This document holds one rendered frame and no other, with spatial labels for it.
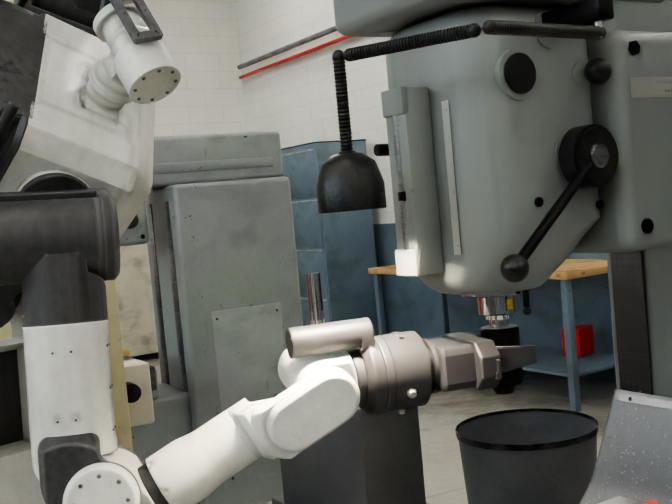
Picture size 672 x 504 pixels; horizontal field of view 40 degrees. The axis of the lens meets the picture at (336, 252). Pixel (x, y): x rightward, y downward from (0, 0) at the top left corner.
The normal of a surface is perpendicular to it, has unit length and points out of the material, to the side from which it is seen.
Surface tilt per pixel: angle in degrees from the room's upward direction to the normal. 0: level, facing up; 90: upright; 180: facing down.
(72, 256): 85
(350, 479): 90
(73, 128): 57
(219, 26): 90
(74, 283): 86
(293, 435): 101
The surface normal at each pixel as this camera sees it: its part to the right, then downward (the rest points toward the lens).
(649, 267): -0.85, 0.11
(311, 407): 0.30, 0.21
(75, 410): 0.15, -0.05
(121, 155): 0.59, -0.58
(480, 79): -0.13, 0.07
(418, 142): 0.52, 0.00
